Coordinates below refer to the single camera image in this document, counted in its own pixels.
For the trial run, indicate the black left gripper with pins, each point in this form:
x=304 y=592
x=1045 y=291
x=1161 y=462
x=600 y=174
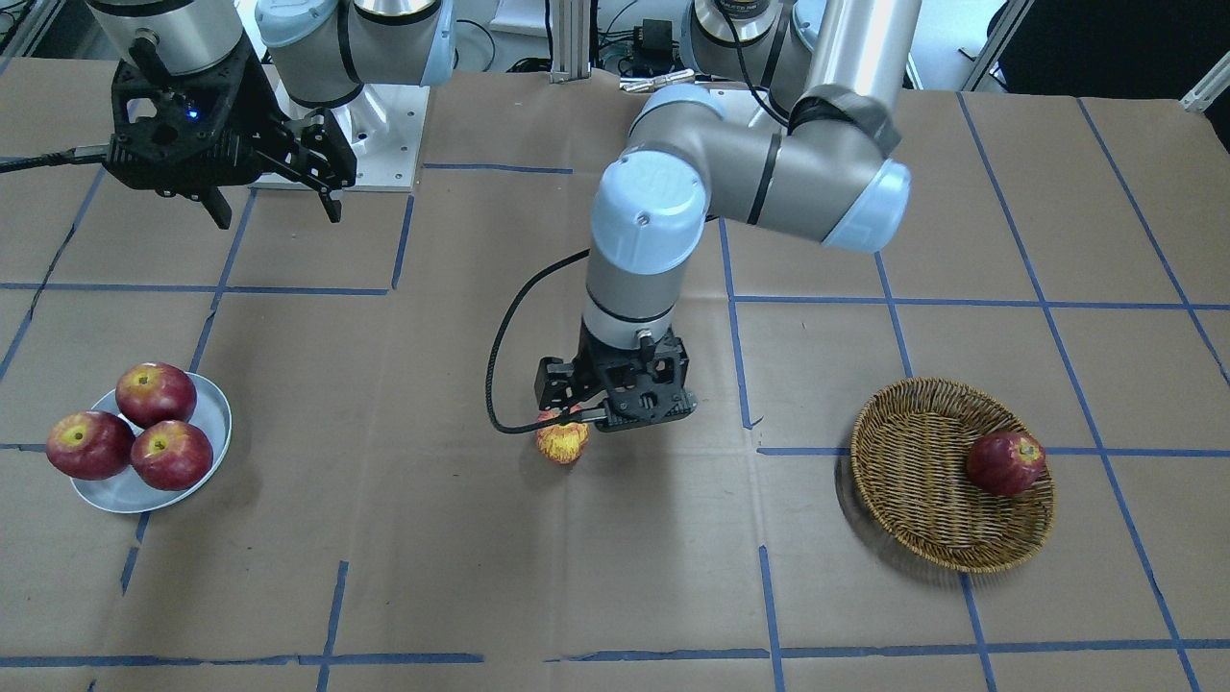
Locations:
x=555 y=384

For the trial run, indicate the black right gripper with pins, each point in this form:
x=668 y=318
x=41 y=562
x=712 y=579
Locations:
x=252 y=113

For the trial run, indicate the red yellow apple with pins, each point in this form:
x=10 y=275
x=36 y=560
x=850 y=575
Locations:
x=563 y=444

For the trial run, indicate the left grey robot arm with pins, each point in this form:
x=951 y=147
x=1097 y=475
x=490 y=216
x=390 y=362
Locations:
x=825 y=174

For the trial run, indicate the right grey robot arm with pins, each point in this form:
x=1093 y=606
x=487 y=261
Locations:
x=314 y=53

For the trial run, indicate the red apple on plate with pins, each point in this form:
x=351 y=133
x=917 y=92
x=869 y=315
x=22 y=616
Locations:
x=91 y=445
x=172 y=455
x=153 y=392

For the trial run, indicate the woven wicker basket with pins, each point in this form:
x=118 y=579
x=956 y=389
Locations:
x=908 y=452

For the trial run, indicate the dark red apple in basket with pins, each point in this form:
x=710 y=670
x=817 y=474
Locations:
x=1005 y=463

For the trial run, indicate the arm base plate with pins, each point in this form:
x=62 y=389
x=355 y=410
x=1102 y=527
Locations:
x=385 y=124

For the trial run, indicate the aluminium frame post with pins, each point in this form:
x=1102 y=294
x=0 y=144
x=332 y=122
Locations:
x=571 y=26

